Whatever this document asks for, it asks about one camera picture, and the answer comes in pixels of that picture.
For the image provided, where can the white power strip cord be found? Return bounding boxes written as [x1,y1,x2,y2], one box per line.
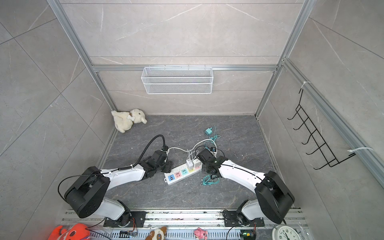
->
[166,138,217,155]

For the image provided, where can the white charger with cable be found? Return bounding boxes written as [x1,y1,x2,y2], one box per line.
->
[193,159,202,169]
[186,149,197,170]

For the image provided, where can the teal cable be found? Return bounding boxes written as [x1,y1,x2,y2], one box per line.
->
[200,125,221,186]

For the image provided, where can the white power strip colourful sockets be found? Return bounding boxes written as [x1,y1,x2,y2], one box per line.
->
[164,164,202,186]

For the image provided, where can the teal charger adapter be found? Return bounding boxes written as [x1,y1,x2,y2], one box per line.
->
[205,128,213,136]

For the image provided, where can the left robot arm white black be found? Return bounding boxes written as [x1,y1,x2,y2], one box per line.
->
[58,135,172,227]

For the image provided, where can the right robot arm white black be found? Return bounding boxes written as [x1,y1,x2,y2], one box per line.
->
[197,149,295,226]

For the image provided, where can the white plush lamb toy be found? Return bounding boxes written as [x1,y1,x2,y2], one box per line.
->
[111,109,148,133]

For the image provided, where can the pink plush toy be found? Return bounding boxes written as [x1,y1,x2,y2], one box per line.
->
[194,228,208,240]

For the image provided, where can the brown white plush dog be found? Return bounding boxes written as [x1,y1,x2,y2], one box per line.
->
[145,226,167,240]

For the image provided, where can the white alarm clock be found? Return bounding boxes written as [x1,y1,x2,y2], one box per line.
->
[272,225,301,240]

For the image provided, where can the red plush toy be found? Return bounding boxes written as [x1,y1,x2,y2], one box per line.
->
[48,223,91,240]

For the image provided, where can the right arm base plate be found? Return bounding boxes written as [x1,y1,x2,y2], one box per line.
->
[222,210,265,227]

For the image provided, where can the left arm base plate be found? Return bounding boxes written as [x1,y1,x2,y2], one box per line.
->
[103,211,147,228]

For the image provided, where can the white wire mesh basket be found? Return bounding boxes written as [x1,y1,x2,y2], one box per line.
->
[141,67,214,95]

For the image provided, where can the black wire hook rack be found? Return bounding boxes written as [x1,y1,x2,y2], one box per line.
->
[287,89,356,170]

